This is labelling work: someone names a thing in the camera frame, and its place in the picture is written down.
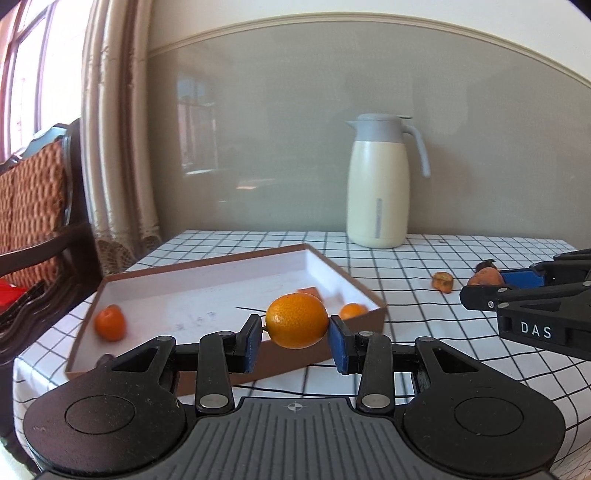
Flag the wooden chair woven orange cushion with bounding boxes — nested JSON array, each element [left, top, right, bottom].
[[0, 117, 105, 352]]

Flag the smooth carrot piece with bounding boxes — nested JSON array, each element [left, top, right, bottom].
[[467, 268, 505, 287]]

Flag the large rough tangerine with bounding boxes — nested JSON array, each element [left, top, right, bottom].
[[338, 303, 370, 321]]

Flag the white black-checked tablecloth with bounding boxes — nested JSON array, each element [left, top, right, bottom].
[[11, 229, 591, 480]]

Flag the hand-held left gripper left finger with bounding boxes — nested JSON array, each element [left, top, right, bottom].
[[111, 314, 264, 415]]

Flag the cream thermos jug grey lid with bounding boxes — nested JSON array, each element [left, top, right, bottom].
[[345, 113, 432, 249]]

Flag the red item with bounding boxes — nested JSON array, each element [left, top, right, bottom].
[[0, 277, 31, 310]]

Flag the window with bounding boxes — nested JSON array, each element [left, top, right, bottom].
[[0, 0, 100, 162]]

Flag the beige curtain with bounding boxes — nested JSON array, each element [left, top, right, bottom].
[[81, 0, 162, 278]]

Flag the brown cardboard box white inside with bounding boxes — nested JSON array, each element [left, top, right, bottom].
[[65, 244, 386, 398]]

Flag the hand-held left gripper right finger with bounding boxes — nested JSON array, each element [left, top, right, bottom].
[[329, 318, 481, 414]]

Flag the smooth orange with stem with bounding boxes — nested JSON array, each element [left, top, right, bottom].
[[265, 292, 329, 349]]

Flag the small rough kumquat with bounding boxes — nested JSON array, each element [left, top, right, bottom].
[[95, 305, 127, 342]]

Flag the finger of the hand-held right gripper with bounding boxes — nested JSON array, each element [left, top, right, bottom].
[[501, 249, 591, 289], [459, 281, 591, 311]]

